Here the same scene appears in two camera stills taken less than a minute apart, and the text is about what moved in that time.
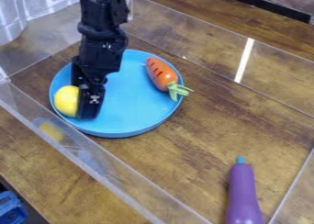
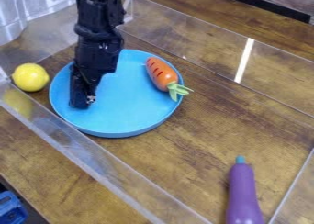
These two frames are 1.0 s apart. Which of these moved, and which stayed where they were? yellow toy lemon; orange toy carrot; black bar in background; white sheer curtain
Moved: yellow toy lemon
Stayed: orange toy carrot; black bar in background; white sheer curtain
